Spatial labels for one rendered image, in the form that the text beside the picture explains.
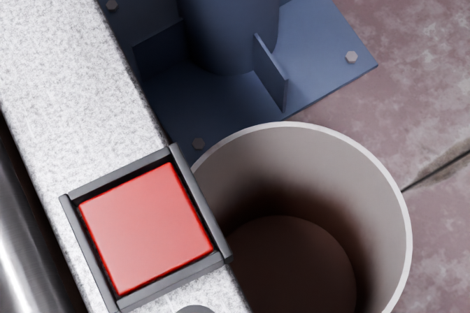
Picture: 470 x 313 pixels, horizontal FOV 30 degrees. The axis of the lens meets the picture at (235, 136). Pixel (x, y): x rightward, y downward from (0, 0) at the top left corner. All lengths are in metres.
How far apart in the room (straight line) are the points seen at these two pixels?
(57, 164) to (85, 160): 0.02
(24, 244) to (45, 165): 0.05
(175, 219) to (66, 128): 0.09
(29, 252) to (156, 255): 0.08
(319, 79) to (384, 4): 0.20
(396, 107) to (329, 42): 0.17
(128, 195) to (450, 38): 1.16
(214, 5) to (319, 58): 0.31
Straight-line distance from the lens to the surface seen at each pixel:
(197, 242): 0.50
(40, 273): 0.53
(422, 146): 1.53
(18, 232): 0.53
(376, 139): 1.52
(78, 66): 0.56
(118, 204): 0.51
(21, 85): 0.56
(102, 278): 0.50
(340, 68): 1.55
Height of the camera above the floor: 1.42
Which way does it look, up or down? 70 degrees down
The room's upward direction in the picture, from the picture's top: 3 degrees counter-clockwise
